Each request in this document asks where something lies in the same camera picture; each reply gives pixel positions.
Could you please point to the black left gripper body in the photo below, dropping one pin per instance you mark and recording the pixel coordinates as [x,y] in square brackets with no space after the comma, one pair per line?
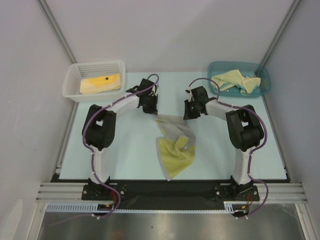
[152,100]

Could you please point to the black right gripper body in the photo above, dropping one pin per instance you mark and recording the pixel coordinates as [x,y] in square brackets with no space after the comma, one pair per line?
[190,113]

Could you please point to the yellow-green grey towel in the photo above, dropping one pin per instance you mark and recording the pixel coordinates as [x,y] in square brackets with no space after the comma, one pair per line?
[176,149]

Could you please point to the yellow cream towel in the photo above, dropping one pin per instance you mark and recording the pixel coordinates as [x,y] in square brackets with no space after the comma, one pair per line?
[100,84]

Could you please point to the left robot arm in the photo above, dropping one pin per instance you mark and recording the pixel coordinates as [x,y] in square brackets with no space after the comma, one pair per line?
[99,128]

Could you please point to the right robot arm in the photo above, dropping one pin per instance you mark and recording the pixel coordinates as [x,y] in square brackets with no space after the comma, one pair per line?
[245,128]

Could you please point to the pale yellow towel in bin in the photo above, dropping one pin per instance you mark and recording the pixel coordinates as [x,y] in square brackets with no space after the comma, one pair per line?
[234,78]

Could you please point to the teal translucent plastic bin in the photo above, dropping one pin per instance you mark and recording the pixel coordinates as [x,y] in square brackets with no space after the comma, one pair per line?
[247,70]

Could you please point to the white perforated plastic basket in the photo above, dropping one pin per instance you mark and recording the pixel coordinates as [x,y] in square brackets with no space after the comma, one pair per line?
[78,71]

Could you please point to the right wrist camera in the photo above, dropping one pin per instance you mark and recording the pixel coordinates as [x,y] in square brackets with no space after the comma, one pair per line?
[190,93]

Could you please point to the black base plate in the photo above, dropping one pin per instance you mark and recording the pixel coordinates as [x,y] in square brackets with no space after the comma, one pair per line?
[181,195]

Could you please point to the left slotted cable duct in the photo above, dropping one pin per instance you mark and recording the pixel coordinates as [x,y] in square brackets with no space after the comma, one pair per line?
[79,207]

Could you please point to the aluminium front rail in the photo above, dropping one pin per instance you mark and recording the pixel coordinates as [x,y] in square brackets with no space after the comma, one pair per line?
[279,193]

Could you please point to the left aluminium frame post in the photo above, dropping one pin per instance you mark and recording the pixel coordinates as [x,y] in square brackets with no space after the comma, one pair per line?
[52,22]

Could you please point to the aluminium frame post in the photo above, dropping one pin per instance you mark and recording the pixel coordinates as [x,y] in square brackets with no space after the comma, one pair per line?
[280,31]
[52,22]

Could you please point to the right aluminium frame post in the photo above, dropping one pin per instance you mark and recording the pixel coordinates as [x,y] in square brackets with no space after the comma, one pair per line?
[280,31]

